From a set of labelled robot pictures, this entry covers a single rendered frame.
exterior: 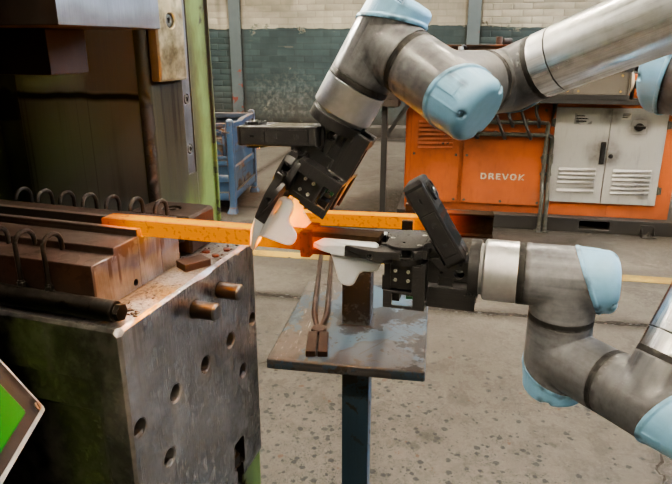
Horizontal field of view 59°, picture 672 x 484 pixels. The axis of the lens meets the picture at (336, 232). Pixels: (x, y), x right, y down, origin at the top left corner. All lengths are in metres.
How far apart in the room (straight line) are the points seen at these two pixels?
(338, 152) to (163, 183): 0.53
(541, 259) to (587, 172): 3.72
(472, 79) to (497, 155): 3.71
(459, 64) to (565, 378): 0.37
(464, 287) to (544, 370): 0.13
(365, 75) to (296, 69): 7.91
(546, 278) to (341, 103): 0.31
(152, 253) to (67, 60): 0.29
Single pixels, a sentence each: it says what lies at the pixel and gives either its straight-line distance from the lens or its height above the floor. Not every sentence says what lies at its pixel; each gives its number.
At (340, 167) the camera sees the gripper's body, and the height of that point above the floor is 1.11.
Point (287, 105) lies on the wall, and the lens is 8.67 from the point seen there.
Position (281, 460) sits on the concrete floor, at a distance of 2.01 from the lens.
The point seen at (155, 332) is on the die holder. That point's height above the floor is 0.88.
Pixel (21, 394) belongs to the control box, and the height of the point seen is 0.98.
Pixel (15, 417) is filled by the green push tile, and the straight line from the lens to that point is 0.52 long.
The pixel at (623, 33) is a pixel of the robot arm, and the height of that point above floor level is 1.26.
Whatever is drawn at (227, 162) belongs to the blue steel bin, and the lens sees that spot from 4.58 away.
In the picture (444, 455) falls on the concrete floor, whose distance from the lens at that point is 2.05.
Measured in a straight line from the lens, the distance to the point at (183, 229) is 0.85.
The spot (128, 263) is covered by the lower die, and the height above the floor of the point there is 0.96.
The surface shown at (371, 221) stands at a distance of 1.08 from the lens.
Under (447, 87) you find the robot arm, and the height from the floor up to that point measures 1.21.
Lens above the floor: 1.25
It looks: 18 degrees down
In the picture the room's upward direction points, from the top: straight up
